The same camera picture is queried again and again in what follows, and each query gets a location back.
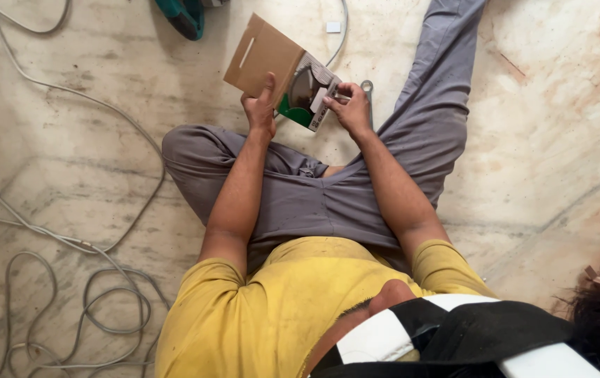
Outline person's left hand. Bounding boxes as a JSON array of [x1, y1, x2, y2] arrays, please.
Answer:
[[240, 72, 278, 139]]

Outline person's right hand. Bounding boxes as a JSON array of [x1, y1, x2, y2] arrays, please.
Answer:
[[322, 82, 373, 140]]

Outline cardboard saw blade package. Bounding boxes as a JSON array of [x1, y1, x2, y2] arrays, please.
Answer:
[[223, 13, 343, 132]]

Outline grey metal wrench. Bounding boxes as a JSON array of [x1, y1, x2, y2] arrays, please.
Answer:
[[360, 80, 375, 130]]

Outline grey trousers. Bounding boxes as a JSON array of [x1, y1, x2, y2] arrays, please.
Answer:
[[161, 0, 488, 275]]

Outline green power tool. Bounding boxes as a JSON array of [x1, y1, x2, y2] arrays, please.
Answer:
[[154, 0, 230, 42]]

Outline yellow t-shirt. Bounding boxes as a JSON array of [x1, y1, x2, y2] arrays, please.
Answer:
[[154, 236, 498, 378]]

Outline thin grey cable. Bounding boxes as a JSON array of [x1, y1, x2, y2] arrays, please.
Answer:
[[274, 0, 350, 119]]

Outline long grey power cable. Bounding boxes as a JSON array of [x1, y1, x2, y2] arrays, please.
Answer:
[[0, 0, 172, 378]]

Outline black and white head strap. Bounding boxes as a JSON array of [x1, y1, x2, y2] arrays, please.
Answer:
[[308, 294, 600, 378]]

